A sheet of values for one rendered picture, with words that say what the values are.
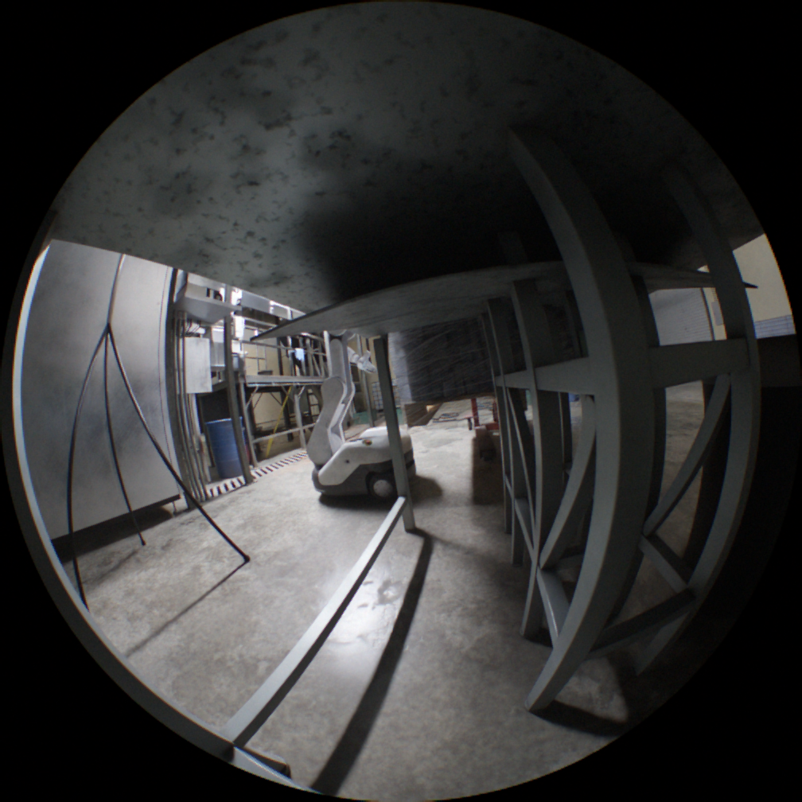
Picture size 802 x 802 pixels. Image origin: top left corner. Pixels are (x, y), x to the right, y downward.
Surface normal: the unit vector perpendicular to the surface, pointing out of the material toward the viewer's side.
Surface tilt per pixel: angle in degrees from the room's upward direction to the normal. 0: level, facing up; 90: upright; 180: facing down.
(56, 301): 90
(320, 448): 90
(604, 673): 0
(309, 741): 0
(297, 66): 180
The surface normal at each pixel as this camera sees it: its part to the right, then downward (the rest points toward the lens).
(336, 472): -0.15, 0.05
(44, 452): 0.95, -0.15
